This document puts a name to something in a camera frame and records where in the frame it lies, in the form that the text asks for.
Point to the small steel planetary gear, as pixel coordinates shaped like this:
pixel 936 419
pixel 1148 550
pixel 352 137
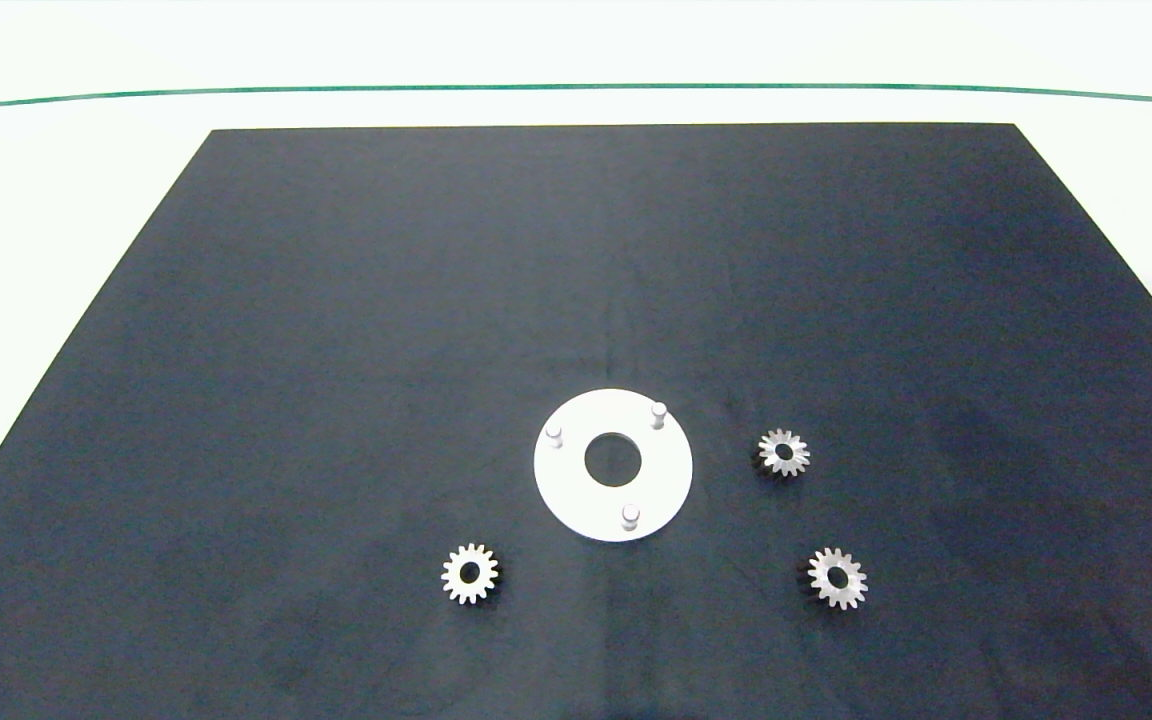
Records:
pixel 453 574
pixel 854 580
pixel 799 453

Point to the dark table mat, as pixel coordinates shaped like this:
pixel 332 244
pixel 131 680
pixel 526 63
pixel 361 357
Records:
pixel 336 350

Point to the round white pin plate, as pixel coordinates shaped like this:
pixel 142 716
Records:
pixel 576 490

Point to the thin green table strip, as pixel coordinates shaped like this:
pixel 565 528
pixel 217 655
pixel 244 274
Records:
pixel 576 86

